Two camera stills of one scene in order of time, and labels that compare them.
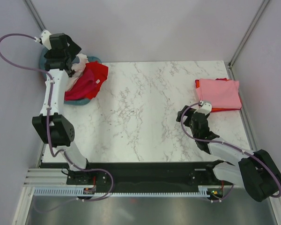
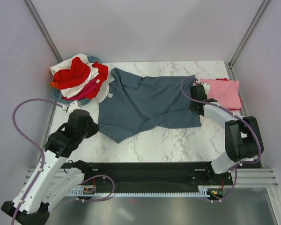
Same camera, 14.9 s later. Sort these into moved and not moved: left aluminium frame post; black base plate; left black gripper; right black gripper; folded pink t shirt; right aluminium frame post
Moved: left black gripper; right black gripper
Not moved: folded pink t shirt; left aluminium frame post; right aluminium frame post; black base plate
